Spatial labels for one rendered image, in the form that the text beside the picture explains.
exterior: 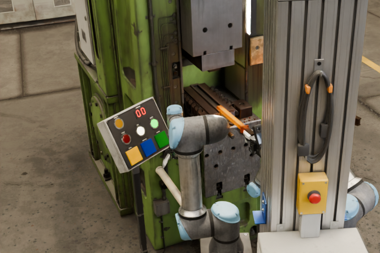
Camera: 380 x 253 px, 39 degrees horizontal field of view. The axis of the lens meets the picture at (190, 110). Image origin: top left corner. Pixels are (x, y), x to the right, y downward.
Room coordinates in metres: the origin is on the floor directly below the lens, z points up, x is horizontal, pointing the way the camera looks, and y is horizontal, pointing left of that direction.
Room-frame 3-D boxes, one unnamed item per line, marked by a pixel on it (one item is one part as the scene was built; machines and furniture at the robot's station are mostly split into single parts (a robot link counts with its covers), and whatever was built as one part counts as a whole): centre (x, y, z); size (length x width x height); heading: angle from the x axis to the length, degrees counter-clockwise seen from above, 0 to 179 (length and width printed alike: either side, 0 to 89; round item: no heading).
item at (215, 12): (2.98, -0.13, 1.56); 0.42 x 0.39 x 0.40; 22
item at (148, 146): (2.40, 0.23, 1.01); 0.07 x 0.05 x 0.07; 137
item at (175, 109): (2.29, 0.07, 1.23); 0.09 x 0.08 x 0.11; 8
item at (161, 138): (2.47, 0.16, 1.01); 0.07 x 0.05 x 0.07; 137
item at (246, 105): (2.90, -0.31, 0.95); 0.12 x 0.08 x 0.06; 22
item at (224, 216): (1.81, -0.12, 0.98); 0.13 x 0.12 x 0.14; 98
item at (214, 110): (2.97, -0.09, 0.96); 0.42 x 0.20 x 0.09; 22
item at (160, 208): (2.75, 0.21, 0.36); 0.09 x 0.07 x 0.12; 112
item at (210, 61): (2.97, -0.09, 1.32); 0.42 x 0.20 x 0.10; 22
